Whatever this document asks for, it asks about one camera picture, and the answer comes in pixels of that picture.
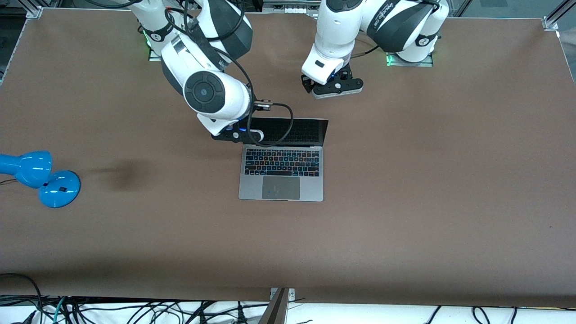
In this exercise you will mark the grey power strip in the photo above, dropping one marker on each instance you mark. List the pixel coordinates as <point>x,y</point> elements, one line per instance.
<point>292,6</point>

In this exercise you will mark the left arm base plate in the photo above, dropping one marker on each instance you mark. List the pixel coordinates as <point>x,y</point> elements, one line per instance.
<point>405,63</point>

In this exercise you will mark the metal table edge bracket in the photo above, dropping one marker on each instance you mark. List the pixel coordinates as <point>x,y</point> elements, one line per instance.
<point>291,294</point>

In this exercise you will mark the aluminium frame corner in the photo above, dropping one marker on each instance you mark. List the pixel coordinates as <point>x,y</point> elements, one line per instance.
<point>550,22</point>
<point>33,11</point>

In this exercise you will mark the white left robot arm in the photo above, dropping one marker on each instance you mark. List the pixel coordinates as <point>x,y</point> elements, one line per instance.
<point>337,27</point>

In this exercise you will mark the brown support beam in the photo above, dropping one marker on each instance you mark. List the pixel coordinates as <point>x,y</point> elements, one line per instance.
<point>275,312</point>

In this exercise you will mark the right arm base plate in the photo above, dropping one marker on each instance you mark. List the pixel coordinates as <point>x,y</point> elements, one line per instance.
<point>154,55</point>

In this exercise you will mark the silver grey laptop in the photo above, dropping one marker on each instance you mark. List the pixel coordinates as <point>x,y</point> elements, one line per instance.
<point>281,189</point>

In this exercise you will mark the blue desk lamp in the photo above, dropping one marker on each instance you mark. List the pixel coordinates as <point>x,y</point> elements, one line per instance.
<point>58,191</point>

